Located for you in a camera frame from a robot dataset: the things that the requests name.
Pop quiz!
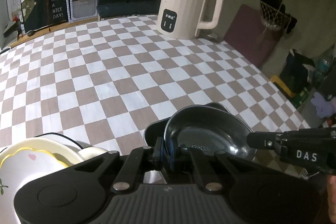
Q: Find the basket with net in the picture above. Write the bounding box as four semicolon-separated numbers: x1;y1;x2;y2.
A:
259;0;297;34

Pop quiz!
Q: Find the person right hand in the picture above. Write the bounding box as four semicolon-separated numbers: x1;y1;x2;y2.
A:
327;176;336;223

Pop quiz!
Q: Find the lemon pattern ceramic bowl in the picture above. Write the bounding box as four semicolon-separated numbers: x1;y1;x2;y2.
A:
1;147;68;223

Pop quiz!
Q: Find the cream two-handled ceramic bowl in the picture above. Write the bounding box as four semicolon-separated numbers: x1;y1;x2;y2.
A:
1;136;107;166

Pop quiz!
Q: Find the yellow stool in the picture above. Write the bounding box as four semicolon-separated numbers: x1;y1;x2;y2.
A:
270;75;296;99

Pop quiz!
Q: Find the small square steel tray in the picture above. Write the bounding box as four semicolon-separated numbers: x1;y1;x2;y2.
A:
143;101;229;185

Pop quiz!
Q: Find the checkered tablecloth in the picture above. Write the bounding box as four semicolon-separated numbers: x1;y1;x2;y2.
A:
1;15;307;154

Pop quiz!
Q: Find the cream electric kettle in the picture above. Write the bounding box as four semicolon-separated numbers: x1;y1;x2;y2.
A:
157;0;224;40

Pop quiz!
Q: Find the black have a nice day sign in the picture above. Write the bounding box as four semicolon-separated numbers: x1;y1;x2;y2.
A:
21;0;68;33

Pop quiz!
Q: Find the white square plate black rim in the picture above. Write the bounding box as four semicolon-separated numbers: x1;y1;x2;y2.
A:
37;132;83;150

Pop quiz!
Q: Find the rounded steel bowl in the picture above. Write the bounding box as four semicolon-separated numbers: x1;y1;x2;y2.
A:
164;105;256;161

